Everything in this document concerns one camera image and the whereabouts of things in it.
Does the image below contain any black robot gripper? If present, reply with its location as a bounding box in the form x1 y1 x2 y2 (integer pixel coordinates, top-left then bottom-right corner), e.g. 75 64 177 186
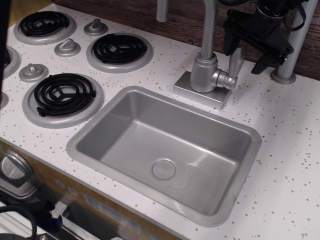
223 9 294 74

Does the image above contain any silver faucet lever handle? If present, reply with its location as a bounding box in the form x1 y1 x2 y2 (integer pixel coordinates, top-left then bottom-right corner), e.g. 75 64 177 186
211 45 245 90

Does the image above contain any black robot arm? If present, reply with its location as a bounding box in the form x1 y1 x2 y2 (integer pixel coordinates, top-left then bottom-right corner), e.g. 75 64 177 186
223 0 306 75

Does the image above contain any grey right support pole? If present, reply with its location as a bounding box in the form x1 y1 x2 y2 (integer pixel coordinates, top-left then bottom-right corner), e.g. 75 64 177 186
271 0 318 85

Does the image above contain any grey support pole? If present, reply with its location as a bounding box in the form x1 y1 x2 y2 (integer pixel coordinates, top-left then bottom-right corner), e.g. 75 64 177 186
271 0 318 85
156 0 169 23

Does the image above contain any silver faucet with square base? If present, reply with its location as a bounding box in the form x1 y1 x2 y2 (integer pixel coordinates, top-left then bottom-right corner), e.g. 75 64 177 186
173 0 232 110

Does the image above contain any grey left support pole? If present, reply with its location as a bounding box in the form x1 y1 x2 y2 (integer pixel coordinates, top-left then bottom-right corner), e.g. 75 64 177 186
156 0 169 23

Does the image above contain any grey rectangular sink basin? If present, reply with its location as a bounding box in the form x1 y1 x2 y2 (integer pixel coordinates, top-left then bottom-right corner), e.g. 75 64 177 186
66 86 262 227

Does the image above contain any back right stove burner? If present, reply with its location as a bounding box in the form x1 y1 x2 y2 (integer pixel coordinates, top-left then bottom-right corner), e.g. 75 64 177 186
86 33 153 74

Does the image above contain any round sink drain plug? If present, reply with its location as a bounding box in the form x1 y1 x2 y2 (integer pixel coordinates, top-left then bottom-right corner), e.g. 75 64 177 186
152 159 176 180

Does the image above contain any silver stove knob top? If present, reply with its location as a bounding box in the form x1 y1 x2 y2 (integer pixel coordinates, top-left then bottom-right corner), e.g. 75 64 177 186
83 18 108 36

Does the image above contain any silver stove knob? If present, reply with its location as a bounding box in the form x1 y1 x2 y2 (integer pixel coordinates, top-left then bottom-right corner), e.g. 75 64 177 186
18 63 49 83
54 38 81 58
83 18 108 36

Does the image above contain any silver stove knob middle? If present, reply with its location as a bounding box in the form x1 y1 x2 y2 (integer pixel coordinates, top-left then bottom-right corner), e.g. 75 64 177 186
54 38 81 58

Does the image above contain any front right stove burner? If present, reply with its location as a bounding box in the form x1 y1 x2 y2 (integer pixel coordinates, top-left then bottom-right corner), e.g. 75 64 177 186
22 73 104 129

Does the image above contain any back left stove burner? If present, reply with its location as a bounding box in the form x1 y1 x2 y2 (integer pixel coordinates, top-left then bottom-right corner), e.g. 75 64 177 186
13 11 77 46

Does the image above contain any silver stove knob lower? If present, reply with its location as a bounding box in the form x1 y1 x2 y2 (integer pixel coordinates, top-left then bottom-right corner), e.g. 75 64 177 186
18 63 49 83

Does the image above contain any left edge stove burner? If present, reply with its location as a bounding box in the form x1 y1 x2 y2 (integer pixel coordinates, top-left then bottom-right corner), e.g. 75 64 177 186
3 46 21 79

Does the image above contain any silver stove knob left edge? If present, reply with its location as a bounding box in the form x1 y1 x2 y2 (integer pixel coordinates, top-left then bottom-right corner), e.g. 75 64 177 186
0 92 9 110

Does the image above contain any silver round oven dial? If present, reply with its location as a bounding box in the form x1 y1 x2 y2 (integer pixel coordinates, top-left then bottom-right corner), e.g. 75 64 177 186
0 149 33 187

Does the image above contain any thin grey wire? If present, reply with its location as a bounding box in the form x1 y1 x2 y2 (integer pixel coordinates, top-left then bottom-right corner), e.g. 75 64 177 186
283 4 307 33

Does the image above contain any black cable lower left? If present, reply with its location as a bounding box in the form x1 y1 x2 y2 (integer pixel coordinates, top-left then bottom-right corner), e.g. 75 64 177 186
0 202 38 238

